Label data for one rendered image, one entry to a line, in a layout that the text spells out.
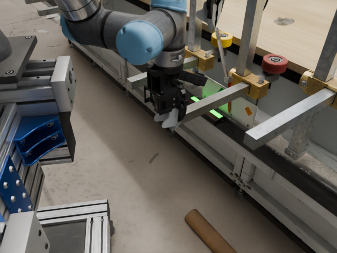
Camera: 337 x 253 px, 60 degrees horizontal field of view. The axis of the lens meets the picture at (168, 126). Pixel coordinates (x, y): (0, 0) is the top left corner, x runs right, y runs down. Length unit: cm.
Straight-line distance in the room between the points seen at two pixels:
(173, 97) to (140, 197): 106
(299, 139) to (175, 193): 94
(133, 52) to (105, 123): 168
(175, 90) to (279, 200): 97
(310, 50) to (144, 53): 76
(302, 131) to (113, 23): 60
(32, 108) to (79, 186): 107
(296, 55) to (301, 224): 77
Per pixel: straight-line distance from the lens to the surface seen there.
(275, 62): 103
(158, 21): 58
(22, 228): 46
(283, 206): 155
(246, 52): 96
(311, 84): 85
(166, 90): 72
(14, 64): 75
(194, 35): 113
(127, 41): 54
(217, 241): 147
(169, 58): 66
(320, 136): 118
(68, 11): 59
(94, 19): 60
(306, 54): 114
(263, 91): 98
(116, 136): 208
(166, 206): 166
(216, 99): 88
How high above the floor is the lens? 135
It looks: 39 degrees down
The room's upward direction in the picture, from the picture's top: straight up
